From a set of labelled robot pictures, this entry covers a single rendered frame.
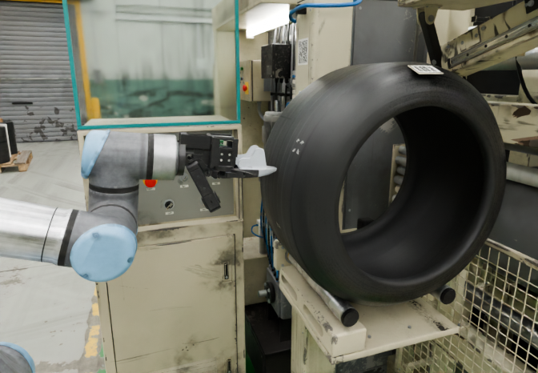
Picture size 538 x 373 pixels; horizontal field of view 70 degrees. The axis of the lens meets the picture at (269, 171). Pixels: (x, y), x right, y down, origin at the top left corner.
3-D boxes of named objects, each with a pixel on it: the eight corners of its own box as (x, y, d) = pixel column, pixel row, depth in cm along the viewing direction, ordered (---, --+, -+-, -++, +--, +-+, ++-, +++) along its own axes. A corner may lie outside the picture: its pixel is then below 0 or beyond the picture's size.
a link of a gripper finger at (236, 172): (261, 171, 78) (218, 170, 75) (260, 178, 78) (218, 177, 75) (254, 166, 82) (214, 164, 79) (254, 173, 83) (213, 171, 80)
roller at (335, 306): (302, 256, 121) (289, 262, 120) (297, 244, 119) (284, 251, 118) (362, 321, 89) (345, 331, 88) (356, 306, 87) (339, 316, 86)
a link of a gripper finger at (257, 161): (283, 150, 80) (240, 147, 77) (279, 178, 81) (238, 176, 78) (278, 147, 83) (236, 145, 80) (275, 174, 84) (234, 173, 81)
